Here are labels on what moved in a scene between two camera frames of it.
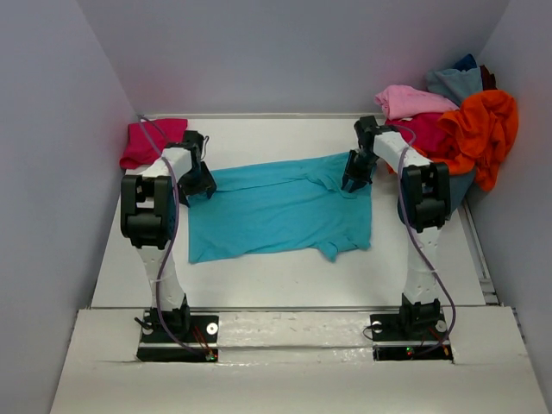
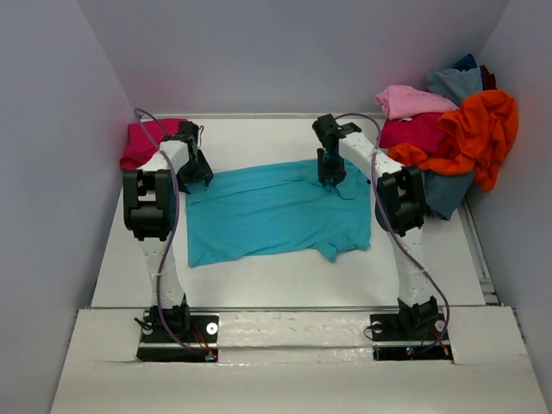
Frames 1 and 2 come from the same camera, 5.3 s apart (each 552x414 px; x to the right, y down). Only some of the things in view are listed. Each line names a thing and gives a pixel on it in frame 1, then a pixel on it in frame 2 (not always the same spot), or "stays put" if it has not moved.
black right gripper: x=360 y=178 -> x=326 y=173
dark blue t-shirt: x=467 y=63 stays put
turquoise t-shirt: x=285 y=208 stays put
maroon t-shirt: x=488 y=79 stays put
